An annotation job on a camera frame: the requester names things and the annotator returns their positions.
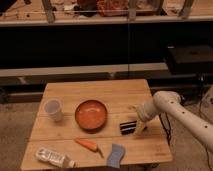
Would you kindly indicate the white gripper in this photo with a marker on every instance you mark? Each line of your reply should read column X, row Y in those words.
column 146, row 112

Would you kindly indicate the black striped eraser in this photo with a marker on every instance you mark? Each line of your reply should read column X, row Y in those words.
column 127, row 127

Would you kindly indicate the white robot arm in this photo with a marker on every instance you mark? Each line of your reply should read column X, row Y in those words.
column 169, row 102

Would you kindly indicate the blue sponge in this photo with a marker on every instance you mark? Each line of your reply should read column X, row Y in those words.
column 115, row 157

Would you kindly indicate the orange bowl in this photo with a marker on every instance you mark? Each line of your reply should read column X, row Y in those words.
column 91, row 115

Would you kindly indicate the orange toy carrot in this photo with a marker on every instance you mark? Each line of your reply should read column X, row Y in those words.
column 92, row 146

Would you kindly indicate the wooden table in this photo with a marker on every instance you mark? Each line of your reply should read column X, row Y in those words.
column 118, row 96

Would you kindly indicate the black box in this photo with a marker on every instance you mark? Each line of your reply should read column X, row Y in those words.
column 190, row 59

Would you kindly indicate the clear plastic bottle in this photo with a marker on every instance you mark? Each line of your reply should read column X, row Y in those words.
column 56, row 159

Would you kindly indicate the long shelf with clutter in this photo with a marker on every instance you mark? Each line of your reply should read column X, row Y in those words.
column 95, row 12

